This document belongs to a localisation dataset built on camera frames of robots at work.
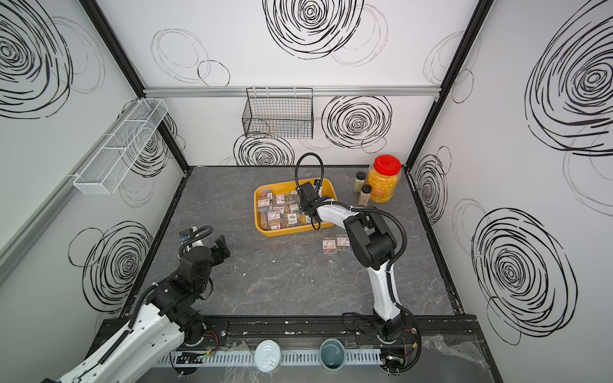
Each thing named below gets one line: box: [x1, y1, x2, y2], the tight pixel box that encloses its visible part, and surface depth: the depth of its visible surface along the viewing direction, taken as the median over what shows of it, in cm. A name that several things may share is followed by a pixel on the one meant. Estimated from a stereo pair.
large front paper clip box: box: [267, 210, 281, 230], surface depth 98 cm
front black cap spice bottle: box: [358, 184, 372, 207], surface depth 103 cm
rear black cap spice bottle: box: [353, 170, 367, 194], surface depth 107 cm
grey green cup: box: [319, 338, 346, 372], surface depth 71 cm
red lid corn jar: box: [367, 154, 401, 204], surface depth 101 cm
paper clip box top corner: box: [260, 188, 273, 200], surface depth 106 cm
